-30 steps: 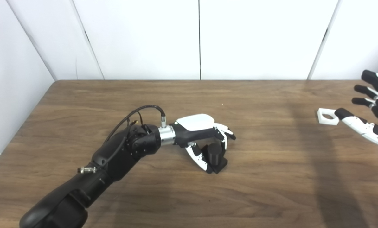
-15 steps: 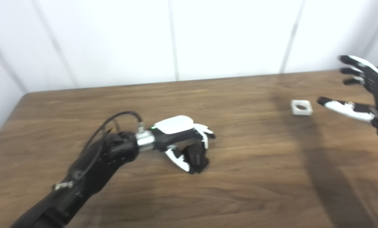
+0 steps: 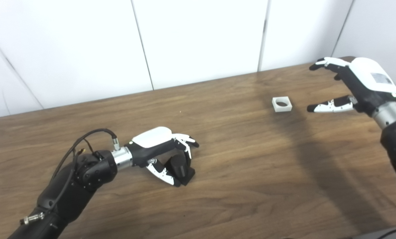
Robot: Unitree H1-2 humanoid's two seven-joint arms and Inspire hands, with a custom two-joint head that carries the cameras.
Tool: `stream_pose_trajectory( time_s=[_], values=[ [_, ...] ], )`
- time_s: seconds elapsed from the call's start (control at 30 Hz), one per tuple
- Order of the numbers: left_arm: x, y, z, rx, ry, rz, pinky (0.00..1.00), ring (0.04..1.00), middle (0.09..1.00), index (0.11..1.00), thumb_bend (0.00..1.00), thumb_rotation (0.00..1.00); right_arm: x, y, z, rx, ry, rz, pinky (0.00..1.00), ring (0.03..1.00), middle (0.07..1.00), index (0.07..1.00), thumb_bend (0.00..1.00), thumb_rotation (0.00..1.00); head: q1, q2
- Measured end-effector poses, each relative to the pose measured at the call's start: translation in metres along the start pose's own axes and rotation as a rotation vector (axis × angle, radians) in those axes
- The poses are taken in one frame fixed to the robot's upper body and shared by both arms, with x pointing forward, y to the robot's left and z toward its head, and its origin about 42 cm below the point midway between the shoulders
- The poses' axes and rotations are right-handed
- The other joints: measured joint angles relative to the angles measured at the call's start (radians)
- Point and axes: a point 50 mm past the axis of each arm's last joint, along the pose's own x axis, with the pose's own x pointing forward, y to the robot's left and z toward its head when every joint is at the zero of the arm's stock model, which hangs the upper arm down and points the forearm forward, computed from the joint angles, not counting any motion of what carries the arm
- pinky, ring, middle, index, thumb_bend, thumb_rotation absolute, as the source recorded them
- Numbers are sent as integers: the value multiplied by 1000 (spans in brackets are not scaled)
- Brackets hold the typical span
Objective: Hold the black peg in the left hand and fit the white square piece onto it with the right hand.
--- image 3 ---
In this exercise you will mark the white square piece with hole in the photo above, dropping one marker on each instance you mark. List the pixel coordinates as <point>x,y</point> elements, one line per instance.
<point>280,109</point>

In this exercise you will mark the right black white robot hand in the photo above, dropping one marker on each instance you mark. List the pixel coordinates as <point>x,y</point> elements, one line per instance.
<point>363,86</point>

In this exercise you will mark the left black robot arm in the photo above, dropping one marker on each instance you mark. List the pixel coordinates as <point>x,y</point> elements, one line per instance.
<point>71,192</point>

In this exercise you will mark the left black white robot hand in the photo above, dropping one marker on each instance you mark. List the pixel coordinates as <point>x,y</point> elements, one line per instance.
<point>151,139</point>

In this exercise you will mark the black peg with square base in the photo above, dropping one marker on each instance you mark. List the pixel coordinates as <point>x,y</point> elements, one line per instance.
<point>179,169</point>

